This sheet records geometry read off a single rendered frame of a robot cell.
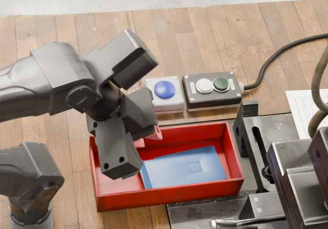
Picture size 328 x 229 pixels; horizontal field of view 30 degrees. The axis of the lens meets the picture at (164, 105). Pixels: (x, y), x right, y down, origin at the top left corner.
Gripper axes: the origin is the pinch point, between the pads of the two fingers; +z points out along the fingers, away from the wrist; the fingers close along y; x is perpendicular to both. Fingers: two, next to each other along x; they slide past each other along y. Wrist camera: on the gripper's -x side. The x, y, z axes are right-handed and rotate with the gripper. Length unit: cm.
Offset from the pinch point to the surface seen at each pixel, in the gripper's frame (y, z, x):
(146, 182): -5.2, 7.3, -3.7
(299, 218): 20.3, -5.7, -22.6
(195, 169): 1.6, 14.4, -1.2
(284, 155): 20.2, -1.5, -11.8
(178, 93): 2.2, 12.8, 14.4
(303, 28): 27, 33, 31
